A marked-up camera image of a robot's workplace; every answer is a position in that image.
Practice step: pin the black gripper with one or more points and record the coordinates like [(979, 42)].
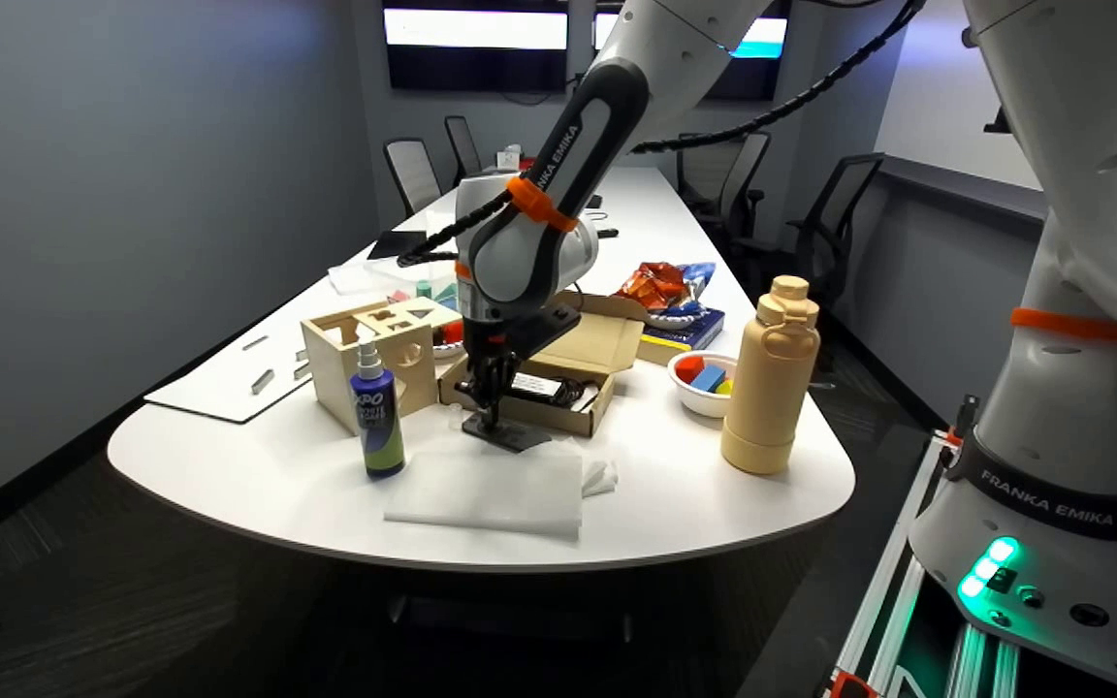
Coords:
[(503, 342)]

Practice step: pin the dark remote control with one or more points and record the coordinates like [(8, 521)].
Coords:
[(522, 437)]

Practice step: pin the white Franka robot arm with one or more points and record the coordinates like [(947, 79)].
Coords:
[(1088, 194)]

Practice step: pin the black and white device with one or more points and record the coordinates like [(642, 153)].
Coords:
[(547, 384)]

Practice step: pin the white folded cloth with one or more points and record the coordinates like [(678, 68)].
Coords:
[(487, 497)]

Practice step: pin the green spray can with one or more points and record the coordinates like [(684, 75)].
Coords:
[(379, 419)]

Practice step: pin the teal toy piece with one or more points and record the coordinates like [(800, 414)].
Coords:
[(440, 299)]

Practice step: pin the wooden shape sorter box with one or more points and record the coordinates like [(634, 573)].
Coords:
[(379, 351)]

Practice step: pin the open cardboard box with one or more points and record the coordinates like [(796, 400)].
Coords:
[(604, 342)]

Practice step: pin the translucent white container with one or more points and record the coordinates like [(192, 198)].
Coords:
[(440, 274)]

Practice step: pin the yellow flat packet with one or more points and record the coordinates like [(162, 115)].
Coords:
[(660, 348)]

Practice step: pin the black tablet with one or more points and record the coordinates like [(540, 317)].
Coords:
[(388, 242)]

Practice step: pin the red toy block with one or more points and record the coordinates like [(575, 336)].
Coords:
[(687, 370)]

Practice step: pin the white bowl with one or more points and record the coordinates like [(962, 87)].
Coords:
[(696, 400)]

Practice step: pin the black marker pen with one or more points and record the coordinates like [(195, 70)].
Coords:
[(606, 236)]

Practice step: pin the orange snack bag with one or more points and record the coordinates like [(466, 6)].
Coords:
[(660, 283)]

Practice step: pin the blue book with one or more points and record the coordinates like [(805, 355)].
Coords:
[(701, 327)]

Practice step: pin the blue toy block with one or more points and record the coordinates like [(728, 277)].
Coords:
[(712, 378)]

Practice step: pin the black small device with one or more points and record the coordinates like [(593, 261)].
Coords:
[(597, 205)]

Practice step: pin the grey mesh office chair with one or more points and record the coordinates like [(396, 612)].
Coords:
[(463, 144), (413, 172)]

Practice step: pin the white cups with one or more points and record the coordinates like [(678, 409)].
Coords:
[(506, 158)]

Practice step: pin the white paper sheet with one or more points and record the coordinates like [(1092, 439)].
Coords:
[(232, 380)]

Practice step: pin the tan water bottle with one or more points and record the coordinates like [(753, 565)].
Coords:
[(770, 388)]

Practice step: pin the black mesh office chair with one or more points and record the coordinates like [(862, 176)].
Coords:
[(706, 181), (749, 176), (836, 215)]

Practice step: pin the white aluminium robot stand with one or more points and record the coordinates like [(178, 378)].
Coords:
[(893, 582)]

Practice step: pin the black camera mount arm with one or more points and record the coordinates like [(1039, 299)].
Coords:
[(999, 117)]

